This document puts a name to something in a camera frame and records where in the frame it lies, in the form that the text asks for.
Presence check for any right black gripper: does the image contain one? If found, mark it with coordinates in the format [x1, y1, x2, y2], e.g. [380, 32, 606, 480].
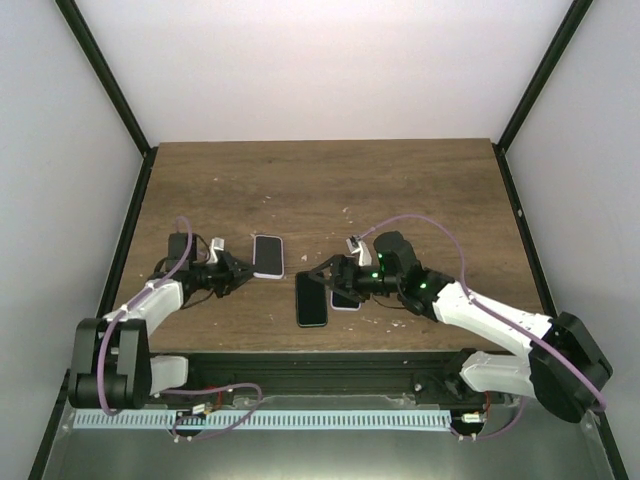
[310, 254, 403, 303]

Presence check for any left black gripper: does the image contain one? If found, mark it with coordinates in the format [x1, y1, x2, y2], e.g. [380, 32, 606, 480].
[191, 251, 259, 298]

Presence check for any lilac phone case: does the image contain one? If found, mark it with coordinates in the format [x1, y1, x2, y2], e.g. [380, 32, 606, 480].
[330, 292, 363, 313]

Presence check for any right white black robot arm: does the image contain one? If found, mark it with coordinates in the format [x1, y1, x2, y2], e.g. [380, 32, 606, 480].
[308, 231, 613, 423]

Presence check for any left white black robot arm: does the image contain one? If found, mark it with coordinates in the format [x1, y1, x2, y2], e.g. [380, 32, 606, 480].
[68, 233, 253, 415]

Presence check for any grey metal sheet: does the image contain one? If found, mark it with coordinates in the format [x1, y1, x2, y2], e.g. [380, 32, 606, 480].
[32, 397, 619, 479]

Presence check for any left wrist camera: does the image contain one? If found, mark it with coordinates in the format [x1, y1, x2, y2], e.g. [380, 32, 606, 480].
[207, 237, 225, 265]

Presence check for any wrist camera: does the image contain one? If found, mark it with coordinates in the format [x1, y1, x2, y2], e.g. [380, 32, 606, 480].
[207, 237, 225, 265]
[346, 236, 372, 267]

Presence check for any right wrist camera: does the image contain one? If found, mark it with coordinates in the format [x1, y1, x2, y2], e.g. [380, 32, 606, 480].
[346, 236, 372, 267]

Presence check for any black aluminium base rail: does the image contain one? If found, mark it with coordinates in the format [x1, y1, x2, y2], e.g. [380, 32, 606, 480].
[144, 352, 591, 406]

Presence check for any light blue slotted cable duct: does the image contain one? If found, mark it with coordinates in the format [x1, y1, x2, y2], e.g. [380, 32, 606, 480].
[73, 410, 451, 432]

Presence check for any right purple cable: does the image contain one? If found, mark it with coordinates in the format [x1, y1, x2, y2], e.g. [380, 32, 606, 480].
[359, 213, 607, 440]

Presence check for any left black frame post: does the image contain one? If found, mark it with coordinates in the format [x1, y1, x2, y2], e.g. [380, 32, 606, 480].
[53, 0, 152, 159]

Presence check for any black frame post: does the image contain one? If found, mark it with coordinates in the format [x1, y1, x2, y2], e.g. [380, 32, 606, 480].
[492, 0, 596, 156]
[53, 0, 152, 159]

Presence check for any right black frame post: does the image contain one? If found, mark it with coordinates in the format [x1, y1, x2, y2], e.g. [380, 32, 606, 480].
[492, 0, 596, 156]

